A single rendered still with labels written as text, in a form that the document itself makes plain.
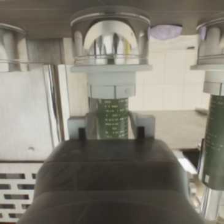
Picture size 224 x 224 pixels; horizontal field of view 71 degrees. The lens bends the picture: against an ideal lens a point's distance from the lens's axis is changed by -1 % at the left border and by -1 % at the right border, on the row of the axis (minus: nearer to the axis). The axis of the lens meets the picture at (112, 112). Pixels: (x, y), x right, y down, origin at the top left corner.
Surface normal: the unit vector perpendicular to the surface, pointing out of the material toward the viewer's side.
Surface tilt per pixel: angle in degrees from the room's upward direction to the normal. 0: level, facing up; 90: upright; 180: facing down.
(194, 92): 90
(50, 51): 90
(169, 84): 90
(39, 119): 90
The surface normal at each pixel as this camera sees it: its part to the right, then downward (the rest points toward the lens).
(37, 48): -0.01, 0.25
